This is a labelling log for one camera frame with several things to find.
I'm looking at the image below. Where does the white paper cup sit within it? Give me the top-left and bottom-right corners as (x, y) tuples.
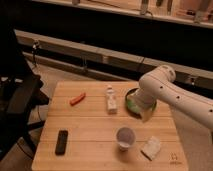
(116, 127), (136, 151)

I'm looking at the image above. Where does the black rectangular eraser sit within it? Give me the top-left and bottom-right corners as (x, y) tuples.
(55, 130), (68, 155)

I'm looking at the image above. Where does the black chair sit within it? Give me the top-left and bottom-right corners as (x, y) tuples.
(0, 20), (49, 161)

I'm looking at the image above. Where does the wooden table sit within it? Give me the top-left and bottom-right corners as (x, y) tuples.
(32, 81), (189, 171)

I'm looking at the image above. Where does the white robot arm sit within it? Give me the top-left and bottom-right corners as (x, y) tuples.
(132, 65), (213, 131)

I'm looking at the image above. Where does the small white bottle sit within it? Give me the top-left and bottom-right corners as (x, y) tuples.
(106, 85), (117, 114)

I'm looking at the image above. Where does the orange marker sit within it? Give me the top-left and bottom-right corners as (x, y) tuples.
(69, 93), (86, 106)

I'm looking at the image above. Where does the green bowl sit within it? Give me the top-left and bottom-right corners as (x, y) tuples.
(125, 88), (157, 117)

